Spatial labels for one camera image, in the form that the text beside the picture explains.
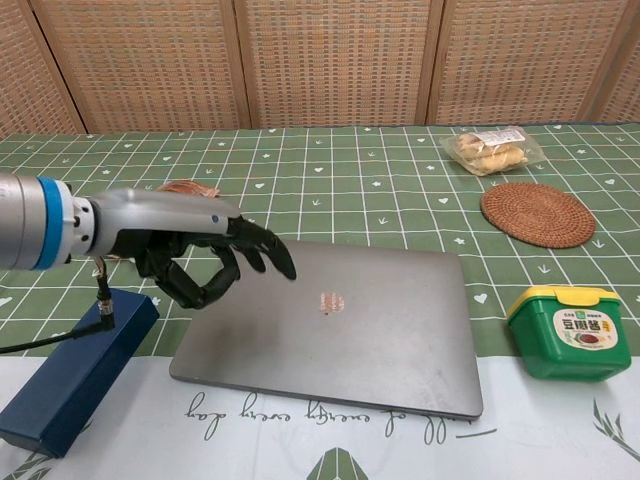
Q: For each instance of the round woven rattan coaster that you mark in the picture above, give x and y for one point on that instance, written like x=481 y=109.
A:
x=538 y=214

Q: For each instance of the silver laptop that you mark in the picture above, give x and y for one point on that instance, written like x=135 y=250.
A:
x=350 y=325

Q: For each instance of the woven bamboo folding screen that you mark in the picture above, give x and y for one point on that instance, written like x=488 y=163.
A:
x=150 y=60

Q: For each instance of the green checked tablecloth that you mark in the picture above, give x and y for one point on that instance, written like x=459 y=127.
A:
x=350 y=175

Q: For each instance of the dark blue rectangular box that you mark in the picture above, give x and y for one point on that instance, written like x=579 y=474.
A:
x=75 y=380

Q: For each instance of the orange sauce pouch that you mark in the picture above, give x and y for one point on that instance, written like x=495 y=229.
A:
x=192 y=190

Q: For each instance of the clear bag of bread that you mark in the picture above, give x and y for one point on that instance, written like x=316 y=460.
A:
x=492 y=150

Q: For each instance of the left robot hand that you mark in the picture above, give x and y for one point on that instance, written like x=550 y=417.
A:
x=165 y=215

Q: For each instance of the green tub with yellow lid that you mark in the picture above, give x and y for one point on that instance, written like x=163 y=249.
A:
x=570 y=335

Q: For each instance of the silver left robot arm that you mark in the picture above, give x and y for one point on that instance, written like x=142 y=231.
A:
x=30 y=222

